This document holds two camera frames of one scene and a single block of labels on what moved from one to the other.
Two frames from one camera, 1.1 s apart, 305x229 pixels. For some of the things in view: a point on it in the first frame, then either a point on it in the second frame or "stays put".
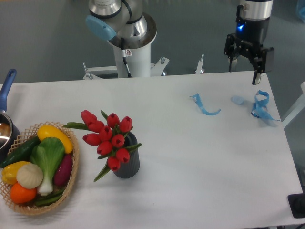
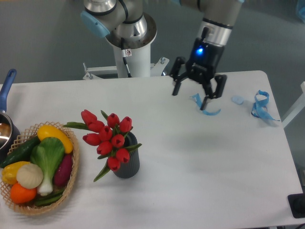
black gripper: [251, 35] to [201, 66]
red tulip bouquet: [109, 134] stays put
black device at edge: [297, 204] stays put
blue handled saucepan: [10, 135] stays put
